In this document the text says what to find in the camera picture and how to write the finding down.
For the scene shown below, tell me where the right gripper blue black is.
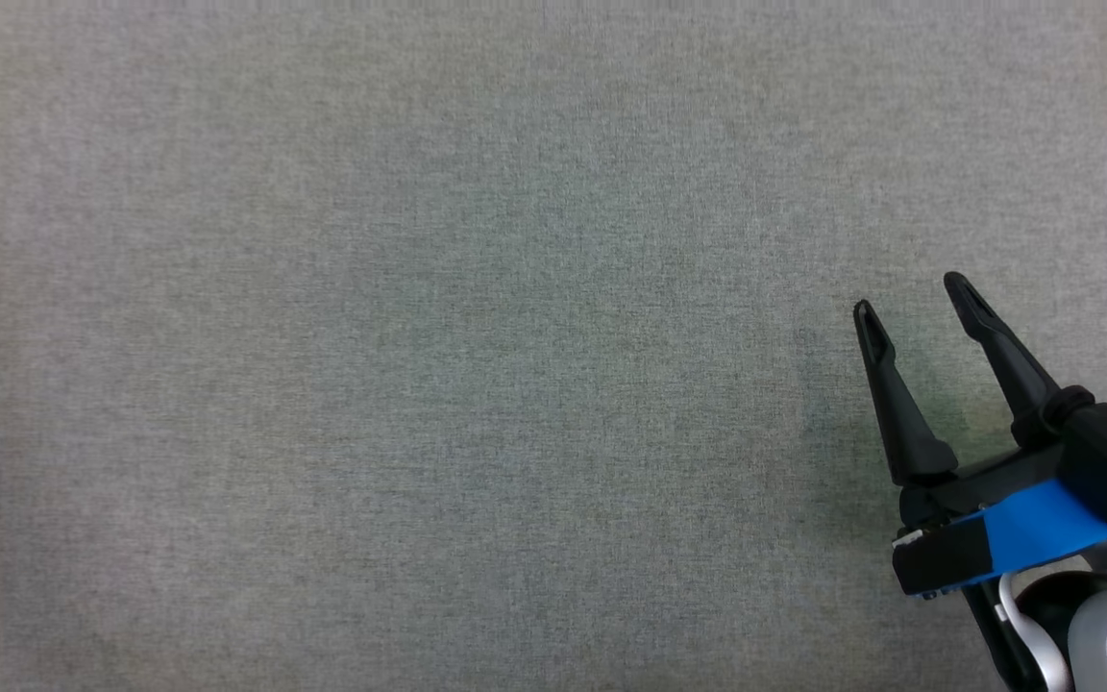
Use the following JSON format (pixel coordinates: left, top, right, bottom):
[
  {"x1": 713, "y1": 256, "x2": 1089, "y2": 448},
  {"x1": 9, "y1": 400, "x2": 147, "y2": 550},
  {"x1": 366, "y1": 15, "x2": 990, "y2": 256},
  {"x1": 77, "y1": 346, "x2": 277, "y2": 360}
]
[{"x1": 852, "y1": 271, "x2": 1107, "y2": 600}]

